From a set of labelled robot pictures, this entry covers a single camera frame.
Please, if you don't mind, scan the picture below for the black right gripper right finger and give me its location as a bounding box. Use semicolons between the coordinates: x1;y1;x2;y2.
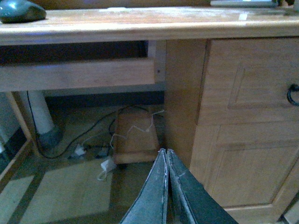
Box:
167;149;237;224

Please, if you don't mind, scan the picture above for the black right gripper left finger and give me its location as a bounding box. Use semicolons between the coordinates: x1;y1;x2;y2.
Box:
120;148;169;224

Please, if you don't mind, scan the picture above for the grey Logitech wireless mouse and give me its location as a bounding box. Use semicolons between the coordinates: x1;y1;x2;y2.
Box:
0;0;47;24

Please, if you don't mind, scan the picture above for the white power adapter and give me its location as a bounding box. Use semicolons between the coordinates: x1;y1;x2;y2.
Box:
97;158;116;181

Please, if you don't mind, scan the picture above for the wooden rolling computer stand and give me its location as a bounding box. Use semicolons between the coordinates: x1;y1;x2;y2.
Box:
112;108;159;165

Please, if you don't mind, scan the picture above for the wooden cabinet door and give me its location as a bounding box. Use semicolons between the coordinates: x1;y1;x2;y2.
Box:
189;123;299;224

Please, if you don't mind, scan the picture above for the white pole with grey base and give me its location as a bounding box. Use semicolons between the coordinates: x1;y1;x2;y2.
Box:
21;91;63;150

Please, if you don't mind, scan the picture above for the wooden upper drawer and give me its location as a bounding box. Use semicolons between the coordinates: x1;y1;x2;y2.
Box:
198;38;299;125

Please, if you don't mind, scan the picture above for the wooden desk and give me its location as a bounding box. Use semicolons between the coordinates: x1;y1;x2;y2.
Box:
0;6;299;224

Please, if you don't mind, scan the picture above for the wooden keyboard tray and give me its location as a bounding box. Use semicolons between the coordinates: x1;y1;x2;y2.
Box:
0;58;165;91

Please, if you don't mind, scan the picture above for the flat grey device on desk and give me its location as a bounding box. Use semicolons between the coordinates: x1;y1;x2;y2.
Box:
210;0;278;7

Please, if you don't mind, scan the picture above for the white thin cable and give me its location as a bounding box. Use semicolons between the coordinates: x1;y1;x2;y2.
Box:
109;110;165;150

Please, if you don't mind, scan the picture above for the black power cable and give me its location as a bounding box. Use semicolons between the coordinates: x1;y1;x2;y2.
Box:
27;91;164;159

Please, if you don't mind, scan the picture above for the black ring drawer handle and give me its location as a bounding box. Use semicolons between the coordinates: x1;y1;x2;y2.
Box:
286;83;299;105

